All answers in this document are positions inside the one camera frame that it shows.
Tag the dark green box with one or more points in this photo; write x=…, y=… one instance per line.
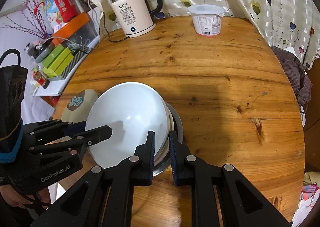
x=52, y=55

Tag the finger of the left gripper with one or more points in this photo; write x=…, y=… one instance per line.
x=41, y=133
x=83, y=140

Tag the large white blue-striped bowl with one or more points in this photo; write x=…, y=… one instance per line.
x=132, y=110

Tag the orange lid storage bin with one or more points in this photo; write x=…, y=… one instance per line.
x=79, y=30

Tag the left hand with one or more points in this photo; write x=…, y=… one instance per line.
x=14, y=199

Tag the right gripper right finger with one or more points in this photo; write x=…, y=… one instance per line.
x=220, y=195

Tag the grey glasses case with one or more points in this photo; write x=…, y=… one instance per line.
x=43, y=51

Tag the white plastic tub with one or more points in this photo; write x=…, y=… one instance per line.
x=207, y=19

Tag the red snack package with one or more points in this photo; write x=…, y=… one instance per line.
x=67, y=9

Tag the purple dried branches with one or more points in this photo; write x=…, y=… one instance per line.
x=36, y=25

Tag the dark checkered cloth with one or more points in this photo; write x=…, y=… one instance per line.
x=296, y=74

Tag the lime green box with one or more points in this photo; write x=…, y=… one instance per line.
x=49, y=72

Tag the red label jar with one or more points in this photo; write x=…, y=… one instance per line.
x=41, y=79

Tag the white side shelf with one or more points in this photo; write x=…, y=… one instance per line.
x=58, y=84

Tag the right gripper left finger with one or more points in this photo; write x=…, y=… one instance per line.
x=104, y=197

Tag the green plate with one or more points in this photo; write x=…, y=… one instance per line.
x=78, y=108

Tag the white electric kettle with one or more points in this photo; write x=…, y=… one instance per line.
x=135, y=16

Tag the chevron pattern tray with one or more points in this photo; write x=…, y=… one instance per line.
x=65, y=68

